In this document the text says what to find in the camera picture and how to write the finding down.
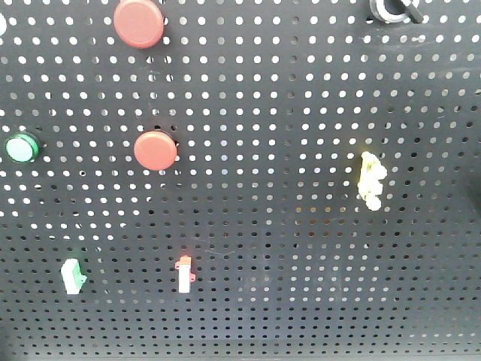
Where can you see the lower red push button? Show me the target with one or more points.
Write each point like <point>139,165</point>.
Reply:
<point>155,150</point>

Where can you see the red push button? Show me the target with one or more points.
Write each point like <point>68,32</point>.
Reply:
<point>155,150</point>
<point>139,23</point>

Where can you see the upper red push button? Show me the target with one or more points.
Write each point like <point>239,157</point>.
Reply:
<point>139,23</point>

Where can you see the green indicator light button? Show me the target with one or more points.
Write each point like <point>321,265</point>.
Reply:
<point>22,147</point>

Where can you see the black perforated pegboard panel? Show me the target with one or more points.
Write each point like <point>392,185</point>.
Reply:
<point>270,104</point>

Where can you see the red white toggle switch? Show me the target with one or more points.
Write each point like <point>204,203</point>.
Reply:
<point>185,276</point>

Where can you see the yellow toggle switch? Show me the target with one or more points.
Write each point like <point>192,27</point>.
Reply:
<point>370,188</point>

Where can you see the green white toggle switch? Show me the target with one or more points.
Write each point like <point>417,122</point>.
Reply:
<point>72,277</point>

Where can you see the black silver rotary switch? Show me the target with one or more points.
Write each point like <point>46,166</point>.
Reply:
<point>396,11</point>

